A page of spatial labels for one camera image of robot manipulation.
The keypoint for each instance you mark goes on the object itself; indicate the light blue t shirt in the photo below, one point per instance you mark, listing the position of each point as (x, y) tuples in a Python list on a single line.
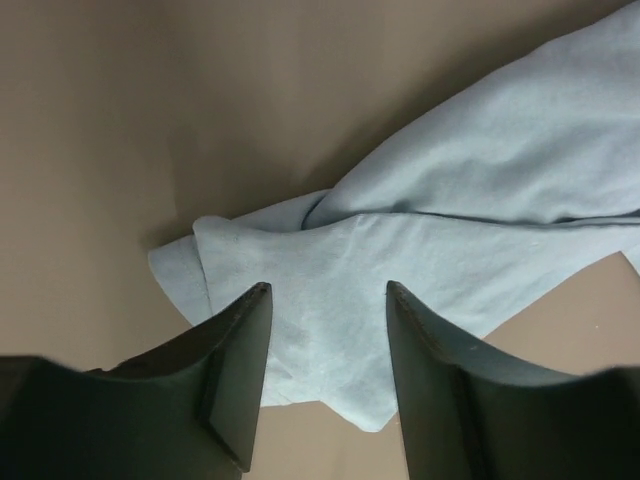
[(479, 207)]

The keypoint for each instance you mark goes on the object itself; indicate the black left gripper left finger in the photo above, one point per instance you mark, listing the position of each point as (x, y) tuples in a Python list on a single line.
[(186, 409)]

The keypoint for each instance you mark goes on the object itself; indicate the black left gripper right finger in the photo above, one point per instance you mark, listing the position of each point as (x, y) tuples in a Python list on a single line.
[(471, 411)]

